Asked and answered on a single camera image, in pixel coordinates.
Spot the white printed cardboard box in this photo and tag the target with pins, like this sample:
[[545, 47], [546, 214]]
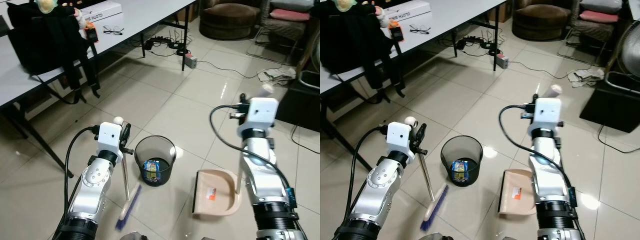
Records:
[[407, 9], [102, 9]]

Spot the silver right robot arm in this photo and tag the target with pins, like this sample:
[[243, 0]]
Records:
[[265, 180], [550, 185]]

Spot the orange black handheld device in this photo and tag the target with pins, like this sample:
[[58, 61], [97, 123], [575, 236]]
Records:
[[91, 33], [396, 33]]

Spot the grey power strip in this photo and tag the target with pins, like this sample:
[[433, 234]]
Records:
[[190, 61], [502, 61]]

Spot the pink seat cushion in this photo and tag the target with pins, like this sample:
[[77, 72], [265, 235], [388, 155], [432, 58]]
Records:
[[599, 16], [290, 15]]

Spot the crumpled grey rag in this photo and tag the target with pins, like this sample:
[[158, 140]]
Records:
[[277, 76], [586, 76]]

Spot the wicker chair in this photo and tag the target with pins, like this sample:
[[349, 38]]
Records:
[[590, 35], [280, 30]]

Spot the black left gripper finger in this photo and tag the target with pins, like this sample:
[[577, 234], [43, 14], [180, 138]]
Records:
[[422, 150], [128, 150]]

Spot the grey cushion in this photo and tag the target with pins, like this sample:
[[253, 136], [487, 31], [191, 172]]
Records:
[[295, 4], [602, 5]]

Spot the plush toy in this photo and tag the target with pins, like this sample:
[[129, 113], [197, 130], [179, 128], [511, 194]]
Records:
[[50, 5], [345, 4]]

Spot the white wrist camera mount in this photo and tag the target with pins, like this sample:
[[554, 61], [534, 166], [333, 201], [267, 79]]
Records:
[[261, 116], [546, 114], [399, 137], [110, 137]]

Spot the black frame glasses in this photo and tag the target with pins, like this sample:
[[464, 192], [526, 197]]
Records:
[[113, 31], [419, 30]]

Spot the black power adapters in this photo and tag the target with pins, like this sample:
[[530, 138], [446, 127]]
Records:
[[477, 44], [165, 43]]

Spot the white table with black legs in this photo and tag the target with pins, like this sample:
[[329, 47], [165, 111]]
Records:
[[145, 17], [450, 20]]

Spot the blue yellow packet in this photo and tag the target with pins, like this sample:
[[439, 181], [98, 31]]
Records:
[[151, 171], [460, 171]]

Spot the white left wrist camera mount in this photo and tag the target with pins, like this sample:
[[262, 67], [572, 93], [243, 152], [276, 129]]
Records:
[[110, 137], [399, 137]]

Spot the black backpack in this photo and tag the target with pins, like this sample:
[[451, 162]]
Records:
[[360, 47], [45, 45]]

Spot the brown round armchair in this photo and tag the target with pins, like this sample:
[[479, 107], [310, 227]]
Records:
[[230, 20], [542, 20]]

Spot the black box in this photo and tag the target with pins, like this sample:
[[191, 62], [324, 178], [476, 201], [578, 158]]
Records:
[[300, 102], [612, 105]]

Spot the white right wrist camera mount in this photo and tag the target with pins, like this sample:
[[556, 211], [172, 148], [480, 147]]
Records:
[[546, 114], [261, 116]]

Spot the standing fan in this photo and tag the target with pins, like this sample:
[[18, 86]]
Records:
[[627, 50]]

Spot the blue bristle broom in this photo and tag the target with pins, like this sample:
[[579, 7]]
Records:
[[436, 205], [128, 207]]

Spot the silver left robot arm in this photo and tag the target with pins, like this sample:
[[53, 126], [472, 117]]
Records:
[[382, 182], [95, 182]]

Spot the black mesh waste bin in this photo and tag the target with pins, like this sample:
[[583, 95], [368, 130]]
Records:
[[462, 150], [155, 150]]

